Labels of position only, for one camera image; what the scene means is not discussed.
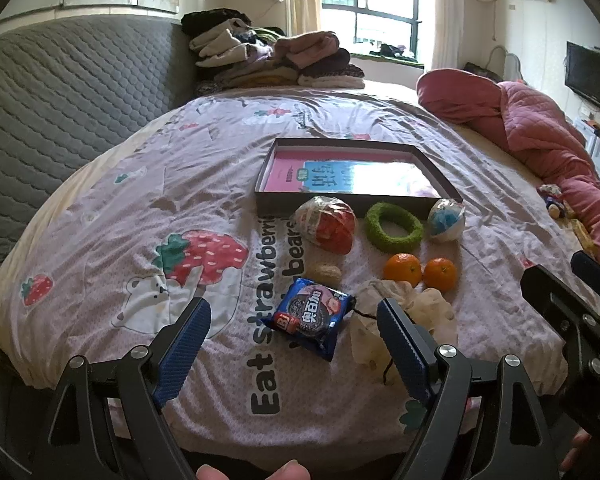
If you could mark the grey cardboard box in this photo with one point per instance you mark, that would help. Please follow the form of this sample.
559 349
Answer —
280 203

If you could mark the blue cookie packet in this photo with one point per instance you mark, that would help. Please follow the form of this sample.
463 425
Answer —
305 315

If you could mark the person's left hand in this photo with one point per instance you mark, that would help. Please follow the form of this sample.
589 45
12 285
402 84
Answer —
211 474

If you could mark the grey quilted headboard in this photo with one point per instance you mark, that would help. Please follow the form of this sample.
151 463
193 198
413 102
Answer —
55 110

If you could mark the green sill cover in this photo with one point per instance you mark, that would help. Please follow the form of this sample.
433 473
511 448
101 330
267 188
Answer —
380 61

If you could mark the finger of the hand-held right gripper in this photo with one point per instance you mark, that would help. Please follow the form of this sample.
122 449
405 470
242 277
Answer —
592 269
550 295

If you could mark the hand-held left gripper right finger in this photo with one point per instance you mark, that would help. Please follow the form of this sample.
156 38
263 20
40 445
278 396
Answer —
405 355

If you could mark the pile of folded clothes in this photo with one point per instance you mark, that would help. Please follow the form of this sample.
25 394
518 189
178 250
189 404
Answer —
280 65

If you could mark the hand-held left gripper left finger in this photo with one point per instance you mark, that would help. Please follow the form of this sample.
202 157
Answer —
185 347

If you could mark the clear plastic bag bundle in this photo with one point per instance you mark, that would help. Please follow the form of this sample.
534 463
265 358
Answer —
430 310

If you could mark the pink quilt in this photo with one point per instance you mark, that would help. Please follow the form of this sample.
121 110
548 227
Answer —
530 120

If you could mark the small blue snack packet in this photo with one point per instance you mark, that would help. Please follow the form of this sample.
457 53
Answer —
552 204

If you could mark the yellow snack packet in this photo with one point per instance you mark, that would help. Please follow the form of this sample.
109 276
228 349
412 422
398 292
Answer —
581 234

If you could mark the orange mandarin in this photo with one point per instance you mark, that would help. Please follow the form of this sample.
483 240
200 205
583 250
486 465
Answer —
402 270
440 274

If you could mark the person's right hand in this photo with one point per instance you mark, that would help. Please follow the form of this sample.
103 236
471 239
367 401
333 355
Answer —
577 440

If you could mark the dark bag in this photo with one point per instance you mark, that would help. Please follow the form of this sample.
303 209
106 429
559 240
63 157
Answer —
480 71

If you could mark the dark clothes heap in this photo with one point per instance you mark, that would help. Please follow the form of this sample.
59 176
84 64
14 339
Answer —
392 51

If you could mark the printed bedsheet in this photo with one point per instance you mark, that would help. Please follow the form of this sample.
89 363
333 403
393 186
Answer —
180 185

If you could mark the blue white plastic-wrapped ball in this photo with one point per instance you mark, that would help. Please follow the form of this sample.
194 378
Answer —
445 220

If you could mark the red plastic-wrapped ball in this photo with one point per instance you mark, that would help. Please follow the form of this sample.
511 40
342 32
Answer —
330 227

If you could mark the window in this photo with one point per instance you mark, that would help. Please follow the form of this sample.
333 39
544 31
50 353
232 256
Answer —
380 25

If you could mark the black television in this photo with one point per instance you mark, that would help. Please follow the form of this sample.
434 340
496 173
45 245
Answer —
592 77

